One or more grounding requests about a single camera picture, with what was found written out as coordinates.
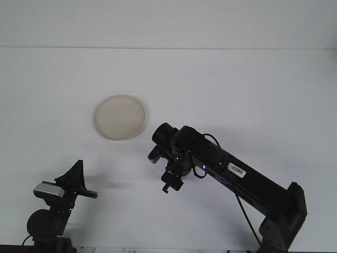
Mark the pale blue cup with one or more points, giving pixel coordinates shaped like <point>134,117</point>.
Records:
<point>185,172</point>

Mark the pale round plate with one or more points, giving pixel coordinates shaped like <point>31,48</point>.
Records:
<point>119,117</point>

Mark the white printed paper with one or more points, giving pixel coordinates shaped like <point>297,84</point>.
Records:
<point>118,250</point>

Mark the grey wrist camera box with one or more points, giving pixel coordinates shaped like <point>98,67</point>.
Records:
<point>48,190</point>
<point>152,157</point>

